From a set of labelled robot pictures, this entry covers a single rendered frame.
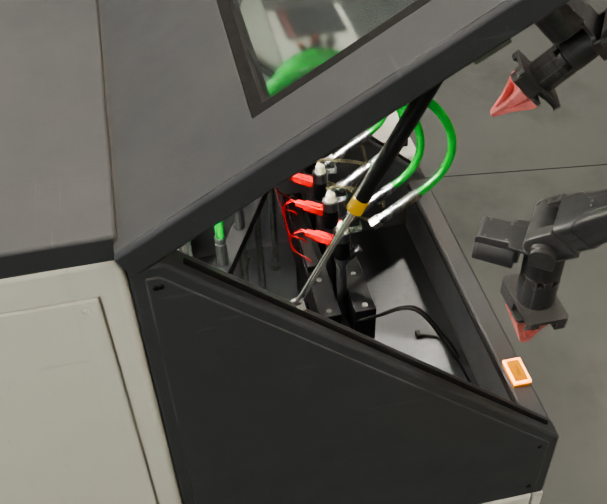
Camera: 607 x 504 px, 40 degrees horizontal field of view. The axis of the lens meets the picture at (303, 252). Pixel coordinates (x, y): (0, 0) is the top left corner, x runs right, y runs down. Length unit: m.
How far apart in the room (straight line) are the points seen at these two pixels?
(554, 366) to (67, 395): 1.92
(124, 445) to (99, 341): 0.20
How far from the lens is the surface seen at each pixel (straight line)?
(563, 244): 1.13
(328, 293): 1.49
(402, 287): 1.71
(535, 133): 3.62
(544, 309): 1.28
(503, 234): 1.20
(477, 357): 1.54
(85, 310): 0.93
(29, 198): 0.93
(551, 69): 1.43
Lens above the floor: 2.06
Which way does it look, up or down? 44 degrees down
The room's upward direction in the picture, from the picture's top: 2 degrees counter-clockwise
